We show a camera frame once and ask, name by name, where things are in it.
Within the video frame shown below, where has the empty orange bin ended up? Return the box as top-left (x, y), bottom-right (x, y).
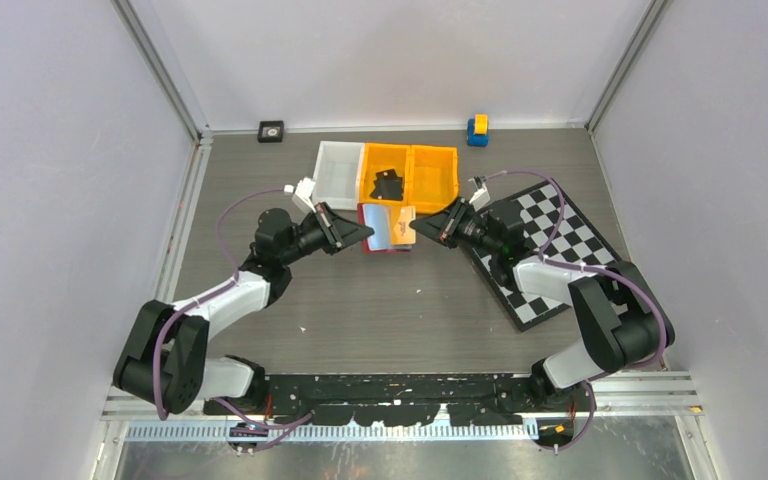
top-left (408, 145), bottom-right (459, 214)

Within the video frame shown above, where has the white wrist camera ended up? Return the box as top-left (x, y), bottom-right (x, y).
top-left (469, 175), bottom-right (490, 211)
top-left (283, 177), bottom-right (315, 213)

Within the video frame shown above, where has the orange gold credit card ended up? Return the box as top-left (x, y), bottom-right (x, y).
top-left (388, 206), bottom-right (416, 247)

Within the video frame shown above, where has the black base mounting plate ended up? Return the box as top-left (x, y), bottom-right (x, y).
top-left (204, 373), bottom-right (590, 427)

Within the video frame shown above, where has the red card holder wallet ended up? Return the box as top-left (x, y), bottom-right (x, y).
top-left (357, 203), bottom-right (415, 253)

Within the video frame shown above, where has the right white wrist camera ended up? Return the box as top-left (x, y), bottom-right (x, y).
top-left (469, 175), bottom-right (490, 211)

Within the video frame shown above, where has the orange bin with cards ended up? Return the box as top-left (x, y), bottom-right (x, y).
top-left (358, 143), bottom-right (412, 207)

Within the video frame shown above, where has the white plastic bin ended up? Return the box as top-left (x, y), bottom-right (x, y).
top-left (312, 141), bottom-right (366, 211)

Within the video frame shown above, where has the blue yellow toy block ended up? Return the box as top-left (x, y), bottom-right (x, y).
top-left (467, 114), bottom-right (489, 147)

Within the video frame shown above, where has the aluminium rail frame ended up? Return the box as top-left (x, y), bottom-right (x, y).
top-left (102, 371), bottom-right (704, 443)

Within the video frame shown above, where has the small black square box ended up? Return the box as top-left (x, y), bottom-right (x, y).
top-left (257, 120), bottom-right (285, 143)

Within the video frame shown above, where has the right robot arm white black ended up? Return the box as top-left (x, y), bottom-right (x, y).
top-left (411, 198), bottom-right (675, 411)

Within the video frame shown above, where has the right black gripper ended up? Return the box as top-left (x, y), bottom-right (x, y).
top-left (410, 196), bottom-right (501, 257)

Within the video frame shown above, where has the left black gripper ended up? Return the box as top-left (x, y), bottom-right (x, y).
top-left (280, 203), bottom-right (373, 267)

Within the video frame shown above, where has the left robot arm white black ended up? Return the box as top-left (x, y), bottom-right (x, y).
top-left (112, 203), bottom-right (374, 419)

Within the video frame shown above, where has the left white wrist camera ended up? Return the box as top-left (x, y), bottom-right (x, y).
top-left (283, 177), bottom-right (315, 213)

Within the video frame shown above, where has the black card in bin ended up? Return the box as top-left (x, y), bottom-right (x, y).
top-left (370, 169), bottom-right (404, 202)

